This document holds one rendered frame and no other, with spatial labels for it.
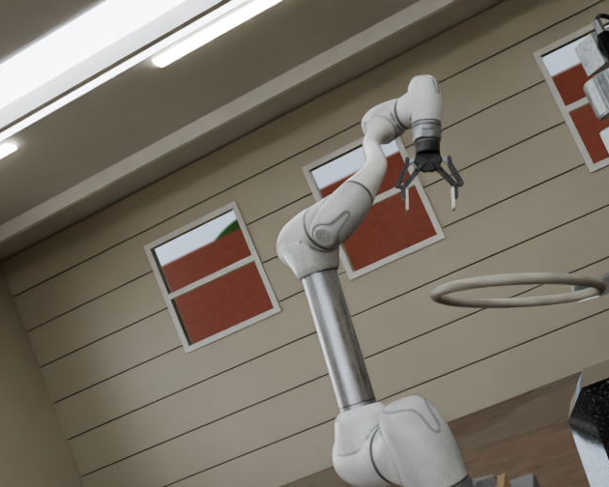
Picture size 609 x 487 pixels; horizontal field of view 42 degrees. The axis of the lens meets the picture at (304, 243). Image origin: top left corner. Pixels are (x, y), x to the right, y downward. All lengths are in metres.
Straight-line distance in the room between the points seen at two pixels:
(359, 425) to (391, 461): 0.15
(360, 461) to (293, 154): 7.45
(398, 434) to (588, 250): 7.03
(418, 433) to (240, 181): 7.76
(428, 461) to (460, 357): 7.03
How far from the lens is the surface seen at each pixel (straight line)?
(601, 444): 2.53
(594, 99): 2.67
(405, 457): 1.92
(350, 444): 2.07
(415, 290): 8.92
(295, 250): 2.13
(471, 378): 8.94
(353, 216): 2.03
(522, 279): 2.11
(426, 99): 2.42
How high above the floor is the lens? 1.30
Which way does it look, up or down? 7 degrees up
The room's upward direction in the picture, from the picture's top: 23 degrees counter-clockwise
